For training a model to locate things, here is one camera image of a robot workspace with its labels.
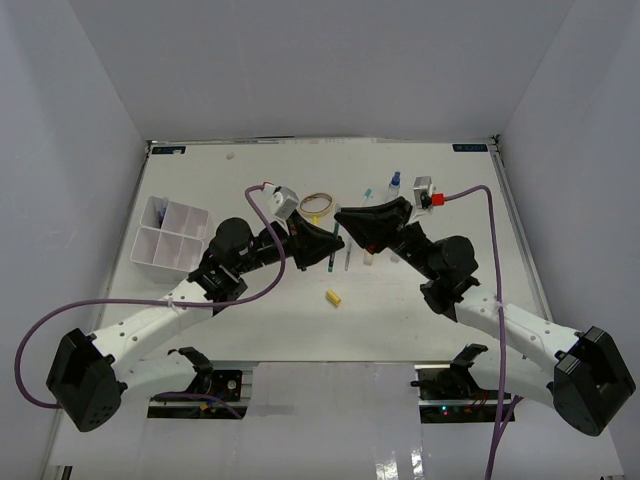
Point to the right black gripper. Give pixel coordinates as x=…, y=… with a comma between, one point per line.
x=378, y=227

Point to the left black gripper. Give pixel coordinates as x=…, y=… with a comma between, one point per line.
x=303, y=236

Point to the grey silver pen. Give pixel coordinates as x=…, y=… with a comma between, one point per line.
x=347, y=257

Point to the dark blue pen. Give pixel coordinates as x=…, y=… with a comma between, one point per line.
x=161, y=205

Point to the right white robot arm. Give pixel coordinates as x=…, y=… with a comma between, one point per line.
x=581, y=375

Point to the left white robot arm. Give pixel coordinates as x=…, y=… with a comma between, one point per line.
x=92, y=374

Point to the white pen teal cap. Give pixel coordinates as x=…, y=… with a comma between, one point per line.
x=366, y=197

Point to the clear spray bottle blue cap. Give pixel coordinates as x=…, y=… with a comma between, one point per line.
x=393, y=187

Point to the yellow glue stick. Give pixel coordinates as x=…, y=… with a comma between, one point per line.
x=368, y=259

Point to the yellow tape roll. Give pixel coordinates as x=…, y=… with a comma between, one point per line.
x=316, y=205

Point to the small yellow cylinder eraser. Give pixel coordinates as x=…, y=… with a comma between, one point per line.
x=333, y=298

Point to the white compartment organizer box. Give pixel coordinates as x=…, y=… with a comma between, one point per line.
x=175, y=248

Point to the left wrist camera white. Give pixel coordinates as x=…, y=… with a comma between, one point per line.
x=281, y=201

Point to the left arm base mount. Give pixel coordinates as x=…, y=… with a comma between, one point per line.
x=215, y=393

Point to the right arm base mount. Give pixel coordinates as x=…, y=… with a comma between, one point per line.
x=449, y=394

